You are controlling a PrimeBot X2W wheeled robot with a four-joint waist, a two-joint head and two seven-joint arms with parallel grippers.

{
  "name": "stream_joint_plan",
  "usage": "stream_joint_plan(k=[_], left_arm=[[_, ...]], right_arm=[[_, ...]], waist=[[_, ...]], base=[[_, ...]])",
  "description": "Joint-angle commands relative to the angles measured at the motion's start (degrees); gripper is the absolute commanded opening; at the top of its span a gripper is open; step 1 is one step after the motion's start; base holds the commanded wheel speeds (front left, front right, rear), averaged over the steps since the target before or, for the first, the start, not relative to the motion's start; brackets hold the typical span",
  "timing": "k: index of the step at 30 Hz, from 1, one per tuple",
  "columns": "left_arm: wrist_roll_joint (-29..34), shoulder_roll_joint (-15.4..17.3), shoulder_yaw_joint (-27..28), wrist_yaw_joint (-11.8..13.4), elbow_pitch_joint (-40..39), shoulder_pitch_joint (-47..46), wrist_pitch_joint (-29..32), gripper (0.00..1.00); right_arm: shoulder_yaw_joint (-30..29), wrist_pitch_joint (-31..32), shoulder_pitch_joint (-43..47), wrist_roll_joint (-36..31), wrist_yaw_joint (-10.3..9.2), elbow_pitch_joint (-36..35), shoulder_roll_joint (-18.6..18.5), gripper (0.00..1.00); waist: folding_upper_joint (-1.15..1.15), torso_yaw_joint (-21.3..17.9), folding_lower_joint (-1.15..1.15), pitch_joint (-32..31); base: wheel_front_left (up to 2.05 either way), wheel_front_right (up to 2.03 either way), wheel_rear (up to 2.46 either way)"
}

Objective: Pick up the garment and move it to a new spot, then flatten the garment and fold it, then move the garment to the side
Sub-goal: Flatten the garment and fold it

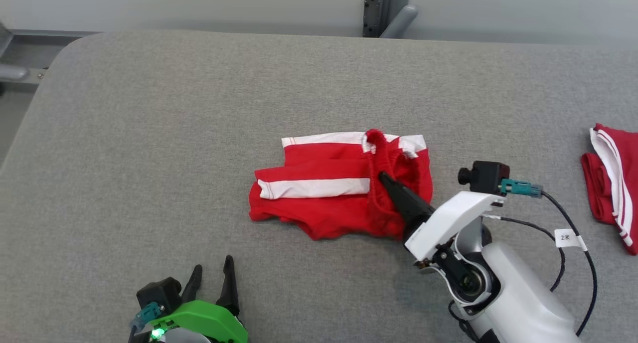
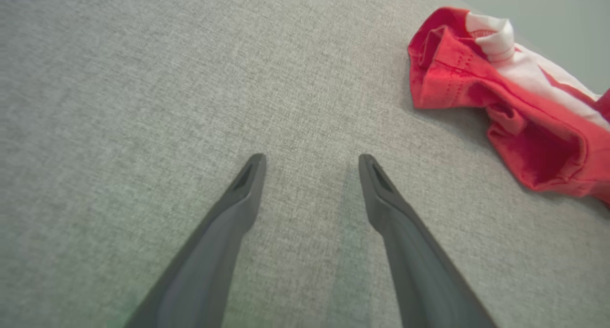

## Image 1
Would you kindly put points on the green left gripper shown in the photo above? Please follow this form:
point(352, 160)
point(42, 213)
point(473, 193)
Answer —
point(209, 320)

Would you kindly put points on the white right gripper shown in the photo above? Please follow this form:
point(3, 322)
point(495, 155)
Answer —
point(451, 221)

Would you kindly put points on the red shorts with white bands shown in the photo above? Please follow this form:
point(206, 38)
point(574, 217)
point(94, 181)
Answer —
point(324, 218)

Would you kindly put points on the red basketball jersey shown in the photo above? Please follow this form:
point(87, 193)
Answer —
point(598, 193)

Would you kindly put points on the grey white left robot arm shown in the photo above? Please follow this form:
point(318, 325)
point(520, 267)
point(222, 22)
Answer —
point(184, 337)

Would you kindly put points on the grey slanted rounded strut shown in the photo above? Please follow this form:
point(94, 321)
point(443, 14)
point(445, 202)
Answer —
point(401, 23)

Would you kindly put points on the grey rounded floor foot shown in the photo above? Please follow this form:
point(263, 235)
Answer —
point(12, 72)

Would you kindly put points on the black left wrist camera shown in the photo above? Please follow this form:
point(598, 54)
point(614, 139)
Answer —
point(157, 290)

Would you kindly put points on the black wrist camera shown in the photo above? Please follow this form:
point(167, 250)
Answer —
point(157, 290)
point(486, 176)

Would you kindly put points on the teal left camera connector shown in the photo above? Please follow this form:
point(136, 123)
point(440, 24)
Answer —
point(148, 314)

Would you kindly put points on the teal camera connector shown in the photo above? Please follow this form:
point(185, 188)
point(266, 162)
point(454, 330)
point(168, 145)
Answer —
point(148, 314)
point(521, 187)

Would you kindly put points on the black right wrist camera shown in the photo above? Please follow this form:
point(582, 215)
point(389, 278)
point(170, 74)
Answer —
point(486, 176)

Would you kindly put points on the teal right camera connector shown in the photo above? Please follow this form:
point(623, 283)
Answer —
point(521, 187)

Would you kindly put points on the dark grey hinge bracket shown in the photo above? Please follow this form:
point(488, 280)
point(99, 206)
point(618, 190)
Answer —
point(372, 14)

